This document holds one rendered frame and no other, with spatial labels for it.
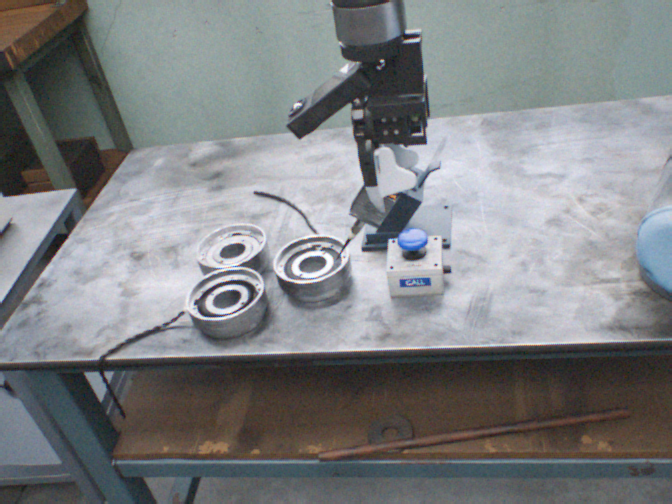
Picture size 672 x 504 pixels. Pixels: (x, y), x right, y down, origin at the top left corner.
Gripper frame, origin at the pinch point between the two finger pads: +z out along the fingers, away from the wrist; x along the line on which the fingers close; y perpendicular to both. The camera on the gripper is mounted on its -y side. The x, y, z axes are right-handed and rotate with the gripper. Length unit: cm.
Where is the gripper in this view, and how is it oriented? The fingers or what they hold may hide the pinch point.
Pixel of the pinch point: (376, 196)
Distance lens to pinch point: 83.9
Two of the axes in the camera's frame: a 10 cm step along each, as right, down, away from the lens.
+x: 1.6, -6.1, 7.7
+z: 1.6, 7.9, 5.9
